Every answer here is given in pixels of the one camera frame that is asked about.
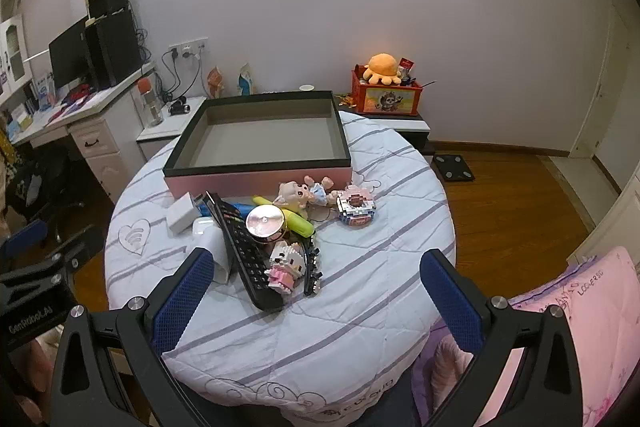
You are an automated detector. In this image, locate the black hair clip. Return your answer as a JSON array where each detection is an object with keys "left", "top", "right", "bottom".
[{"left": 300, "top": 234, "right": 322, "bottom": 297}]

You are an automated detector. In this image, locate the blue plastic case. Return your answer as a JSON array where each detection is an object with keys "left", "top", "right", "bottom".
[{"left": 197, "top": 199, "right": 256, "bottom": 218}]

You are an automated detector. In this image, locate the yellow highlighter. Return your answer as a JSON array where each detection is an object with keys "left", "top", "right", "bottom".
[{"left": 252, "top": 196, "right": 317, "bottom": 238}]

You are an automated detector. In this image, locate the orange snack bag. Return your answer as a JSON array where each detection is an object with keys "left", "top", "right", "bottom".
[{"left": 207, "top": 66, "right": 225, "bottom": 98}]

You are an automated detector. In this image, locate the black power cable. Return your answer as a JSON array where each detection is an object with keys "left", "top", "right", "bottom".
[
  {"left": 160, "top": 49, "right": 183, "bottom": 102},
  {"left": 175, "top": 52, "right": 205, "bottom": 98}
]

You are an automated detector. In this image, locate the low white and black cabinet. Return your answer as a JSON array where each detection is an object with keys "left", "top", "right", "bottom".
[{"left": 340, "top": 107, "right": 431, "bottom": 154}]

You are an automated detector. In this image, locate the black office chair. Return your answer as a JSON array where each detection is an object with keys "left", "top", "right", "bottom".
[{"left": 5, "top": 147, "right": 86, "bottom": 243}]

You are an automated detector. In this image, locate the black computer tower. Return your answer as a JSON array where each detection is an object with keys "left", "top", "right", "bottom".
[{"left": 84, "top": 9, "right": 145, "bottom": 90}]

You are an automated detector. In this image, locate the pink printed quilt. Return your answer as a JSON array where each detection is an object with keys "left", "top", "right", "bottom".
[{"left": 412, "top": 247, "right": 638, "bottom": 427}]

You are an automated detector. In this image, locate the white earbuds case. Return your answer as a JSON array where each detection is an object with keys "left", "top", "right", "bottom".
[{"left": 191, "top": 217, "right": 216, "bottom": 240}]

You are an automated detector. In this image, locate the white glass-door cabinet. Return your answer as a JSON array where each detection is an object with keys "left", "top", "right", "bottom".
[{"left": 0, "top": 14, "right": 28, "bottom": 98}]

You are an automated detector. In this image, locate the white plastic holder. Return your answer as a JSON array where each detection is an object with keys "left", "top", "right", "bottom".
[{"left": 187, "top": 227, "right": 236, "bottom": 283}]

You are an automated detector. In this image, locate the white nightstand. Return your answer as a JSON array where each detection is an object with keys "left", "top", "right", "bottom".
[{"left": 136, "top": 96, "right": 208, "bottom": 162}]

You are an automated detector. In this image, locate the rose gold round jar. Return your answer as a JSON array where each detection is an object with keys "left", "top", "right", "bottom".
[{"left": 246, "top": 204, "right": 287, "bottom": 243}]

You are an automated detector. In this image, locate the pink box with black rim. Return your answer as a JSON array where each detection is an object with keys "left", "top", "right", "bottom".
[{"left": 162, "top": 90, "right": 353, "bottom": 200}]

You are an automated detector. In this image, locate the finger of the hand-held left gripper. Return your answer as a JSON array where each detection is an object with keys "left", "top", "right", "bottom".
[
  {"left": 42, "top": 224, "right": 107, "bottom": 279},
  {"left": 0, "top": 219, "right": 49, "bottom": 264}
]

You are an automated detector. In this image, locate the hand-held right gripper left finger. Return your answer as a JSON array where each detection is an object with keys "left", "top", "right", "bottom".
[{"left": 50, "top": 247, "right": 216, "bottom": 427}]

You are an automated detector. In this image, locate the black bathroom scale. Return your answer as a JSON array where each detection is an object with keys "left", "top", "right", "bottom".
[{"left": 432, "top": 152, "right": 475, "bottom": 182}]

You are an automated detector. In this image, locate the white wall power outlet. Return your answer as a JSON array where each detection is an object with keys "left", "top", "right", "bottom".
[{"left": 169, "top": 38, "right": 208, "bottom": 58}]

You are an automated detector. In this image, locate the white charger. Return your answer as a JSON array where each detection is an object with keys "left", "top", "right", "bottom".
[{"left": 166, "top": 193, "right": 197, "bottom": 235}]

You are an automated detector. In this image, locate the black remote control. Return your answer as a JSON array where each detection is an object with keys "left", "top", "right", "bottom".
[{"left": 206, "top": 192, "right": 284, "bottom": 312}]

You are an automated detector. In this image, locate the blue and white snack bag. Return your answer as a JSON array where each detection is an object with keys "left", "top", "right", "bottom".
[{"left": 237, "top": 63, "right": 257, "bottom": 95}]

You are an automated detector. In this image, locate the pink-haired doll figure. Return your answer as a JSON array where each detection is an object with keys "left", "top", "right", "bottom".
[{"left": 272, "top": 175, "right": 342, "bottom": 214}]

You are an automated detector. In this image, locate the white striped quilted tablecloth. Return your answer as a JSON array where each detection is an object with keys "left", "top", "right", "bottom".
[{"left": 104, "top": 109, "right": 457, "bottom": 427}]

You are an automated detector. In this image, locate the white door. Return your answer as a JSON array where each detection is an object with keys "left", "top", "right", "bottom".
[{"left": 567, "top": 2, "right": 635, "bottom": 158}]

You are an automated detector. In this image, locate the block-built donut toy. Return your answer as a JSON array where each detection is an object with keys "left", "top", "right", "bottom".
[{"left": 336, "top": 187, "right": 377, "bottom": 228}]

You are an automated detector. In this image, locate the orange octopus plush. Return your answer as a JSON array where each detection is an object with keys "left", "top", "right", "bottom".
[{"left": 362, "top": 53, "right": 403, "bottom": 85}]

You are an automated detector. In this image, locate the white wardrobe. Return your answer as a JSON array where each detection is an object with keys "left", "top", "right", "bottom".
[{"left": 570, "top": 157, "right": 640, "bottom": 268}]

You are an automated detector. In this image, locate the white desk with drawers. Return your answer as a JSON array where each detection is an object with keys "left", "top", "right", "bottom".
[{"left": 10, "top": 59, "right": 161, "bottom": 202}]

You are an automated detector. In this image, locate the black computer monitor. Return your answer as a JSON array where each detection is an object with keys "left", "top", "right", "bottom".
[{"left": 48, "top": 17, "right": 93, "bottom": 90}]

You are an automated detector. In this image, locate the clear bottle with orange cap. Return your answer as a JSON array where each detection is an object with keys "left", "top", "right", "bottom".
[{"left": 137, "top": 77, "right": 165, "bottom": 128}]

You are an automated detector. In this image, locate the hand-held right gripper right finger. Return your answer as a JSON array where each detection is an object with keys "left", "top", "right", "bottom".
[{"left": 419, "top": 248, "right": 586, "bottom": 427}]

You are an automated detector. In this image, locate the block-built pink cat toy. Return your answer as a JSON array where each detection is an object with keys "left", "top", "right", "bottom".
[{"left": 265, "top": 241, "right": 306, "bottom": 293}]

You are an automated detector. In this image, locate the red printed toy box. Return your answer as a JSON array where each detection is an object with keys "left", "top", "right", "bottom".
[{"left": 351, "top": 66, "right": 425, "bottom": 116}]

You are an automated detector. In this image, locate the blue box on desk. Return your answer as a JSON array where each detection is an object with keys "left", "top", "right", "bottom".
[{"left": 37, "top": 74, "right": 56, "bottom": 108}]

